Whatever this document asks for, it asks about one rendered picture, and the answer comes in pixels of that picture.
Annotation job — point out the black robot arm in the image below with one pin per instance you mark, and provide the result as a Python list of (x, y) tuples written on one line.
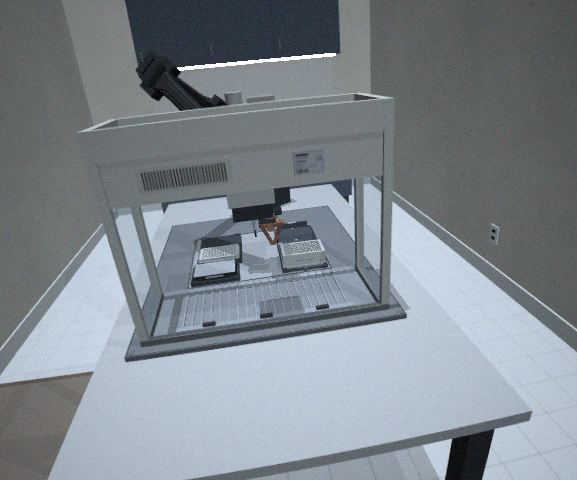
[(164, 75)]

